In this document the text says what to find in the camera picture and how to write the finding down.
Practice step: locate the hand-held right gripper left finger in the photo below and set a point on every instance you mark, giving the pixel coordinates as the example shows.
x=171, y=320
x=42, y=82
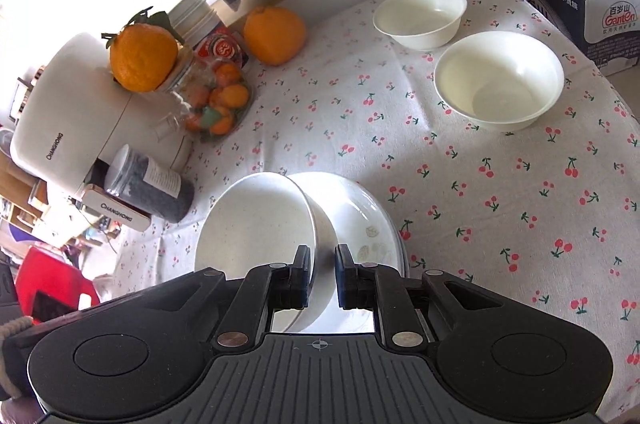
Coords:
x=301, y=276

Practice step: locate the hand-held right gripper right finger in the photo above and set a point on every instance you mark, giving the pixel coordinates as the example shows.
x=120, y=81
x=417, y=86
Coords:
x=345, y=276

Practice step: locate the white plate with grey leaves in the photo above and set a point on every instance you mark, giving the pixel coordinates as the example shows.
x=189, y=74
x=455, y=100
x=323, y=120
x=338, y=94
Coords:
x=360, y=211

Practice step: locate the white ceramic bowl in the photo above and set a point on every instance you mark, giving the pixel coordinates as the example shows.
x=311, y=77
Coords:
x=500, y=79
x=250, y=224
x=420, y=16

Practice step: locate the cherry print tablecloth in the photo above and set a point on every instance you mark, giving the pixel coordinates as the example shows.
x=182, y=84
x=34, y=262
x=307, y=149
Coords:
x=425, y=204

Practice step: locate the clear jar with dark contents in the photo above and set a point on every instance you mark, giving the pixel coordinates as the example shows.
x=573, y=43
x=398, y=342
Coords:
x=150, y=184

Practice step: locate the glass jar of small oranges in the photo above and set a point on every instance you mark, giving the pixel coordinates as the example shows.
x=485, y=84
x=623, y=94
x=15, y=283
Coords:
x=220, y=104

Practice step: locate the red printed packet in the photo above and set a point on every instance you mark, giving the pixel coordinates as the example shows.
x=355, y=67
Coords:
x=222, y=49

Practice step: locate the red plastic stool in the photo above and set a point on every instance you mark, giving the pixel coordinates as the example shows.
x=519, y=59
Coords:
x=50, y=274

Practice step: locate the large orange with leaves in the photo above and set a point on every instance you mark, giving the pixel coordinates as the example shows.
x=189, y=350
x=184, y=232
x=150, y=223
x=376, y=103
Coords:
x=142, y=59

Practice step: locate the white air fryer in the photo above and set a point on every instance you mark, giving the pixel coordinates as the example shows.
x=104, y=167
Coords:
x=75, y=114

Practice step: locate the white stacked containers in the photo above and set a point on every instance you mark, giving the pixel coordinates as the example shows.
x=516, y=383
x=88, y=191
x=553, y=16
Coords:
x=195, y=16

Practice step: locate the cluttered wooden shelf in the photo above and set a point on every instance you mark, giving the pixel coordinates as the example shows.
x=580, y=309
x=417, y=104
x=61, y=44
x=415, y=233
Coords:
x=20, y=191

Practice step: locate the dark and white carton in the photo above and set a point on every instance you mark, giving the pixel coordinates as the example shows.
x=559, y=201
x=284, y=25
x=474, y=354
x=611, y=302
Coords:
x=575, y=11

